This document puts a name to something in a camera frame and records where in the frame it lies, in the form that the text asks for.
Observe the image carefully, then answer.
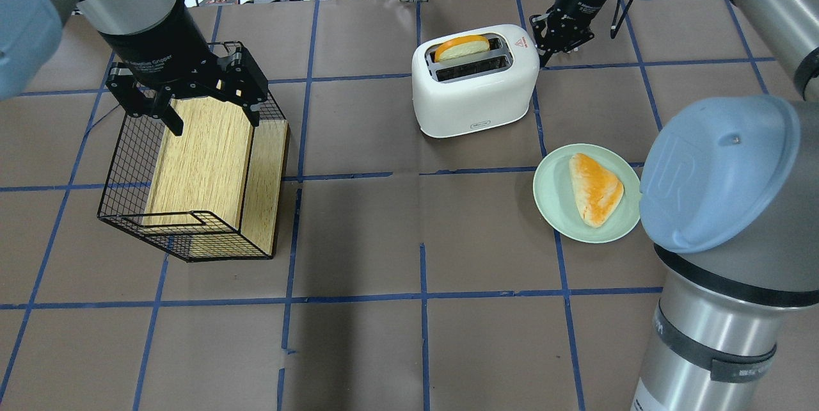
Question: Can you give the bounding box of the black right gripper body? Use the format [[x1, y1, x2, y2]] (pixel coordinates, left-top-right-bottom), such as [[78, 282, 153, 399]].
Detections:
[[530, 0, 606, 57]]

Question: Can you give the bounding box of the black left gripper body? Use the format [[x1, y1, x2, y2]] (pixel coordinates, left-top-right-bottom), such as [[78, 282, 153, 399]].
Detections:
[[106, 41, 243, 117]]

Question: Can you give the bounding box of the white toaster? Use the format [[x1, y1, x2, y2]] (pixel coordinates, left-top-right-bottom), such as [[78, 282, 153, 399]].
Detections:
[[411, 25, 540, 138]]

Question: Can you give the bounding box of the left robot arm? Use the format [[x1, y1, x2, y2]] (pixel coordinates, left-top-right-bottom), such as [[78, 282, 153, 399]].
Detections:
[[1, 0, 270, 136]]

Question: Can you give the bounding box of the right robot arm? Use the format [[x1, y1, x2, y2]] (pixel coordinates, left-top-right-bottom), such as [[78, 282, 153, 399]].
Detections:
[[530, 0, 817, 410]]

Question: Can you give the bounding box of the toast slice in toaster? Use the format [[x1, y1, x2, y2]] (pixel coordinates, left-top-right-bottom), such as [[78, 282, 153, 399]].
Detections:
[[434, 35, 491, 63]]

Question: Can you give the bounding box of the wooden board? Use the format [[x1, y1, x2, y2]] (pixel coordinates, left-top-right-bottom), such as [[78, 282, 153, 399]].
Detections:
[[139, 98, 289, 261]]

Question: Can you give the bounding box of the light green plate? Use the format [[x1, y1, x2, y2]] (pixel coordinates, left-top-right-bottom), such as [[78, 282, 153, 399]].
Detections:
[[532, 143, 641, 243]]

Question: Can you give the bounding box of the triangular bread on plate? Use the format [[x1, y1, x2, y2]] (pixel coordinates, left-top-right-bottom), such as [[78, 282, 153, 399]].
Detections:
[[569, 152, 625, 228]]

